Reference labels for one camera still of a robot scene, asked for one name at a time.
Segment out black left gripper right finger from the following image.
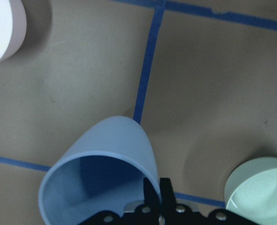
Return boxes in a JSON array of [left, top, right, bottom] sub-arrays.
[[160, 178, 256, 225]]

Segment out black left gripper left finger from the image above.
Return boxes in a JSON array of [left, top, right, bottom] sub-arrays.
[[80, 178, 160, 225]]

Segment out blue cup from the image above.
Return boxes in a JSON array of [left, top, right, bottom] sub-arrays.
[[38, 116, 160, 225]]

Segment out mint green bowl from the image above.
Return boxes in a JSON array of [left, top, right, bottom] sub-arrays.
[[224, 157, 277, 225]]

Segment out pink bowl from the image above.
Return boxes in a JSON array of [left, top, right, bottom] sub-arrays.
[[0, 0, 27, 62]]

